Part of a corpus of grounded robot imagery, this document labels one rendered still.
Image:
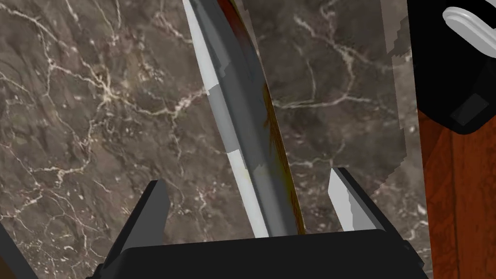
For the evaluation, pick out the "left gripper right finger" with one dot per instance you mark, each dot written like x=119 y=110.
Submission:
x=354 y=211

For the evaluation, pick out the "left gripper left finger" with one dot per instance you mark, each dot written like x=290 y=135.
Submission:
x=147 y=221

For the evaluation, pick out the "grey and brown curved bar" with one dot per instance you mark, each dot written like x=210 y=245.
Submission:
x=252 y=155

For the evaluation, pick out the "brown wooden door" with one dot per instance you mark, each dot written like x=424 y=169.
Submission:
x=465 y=213

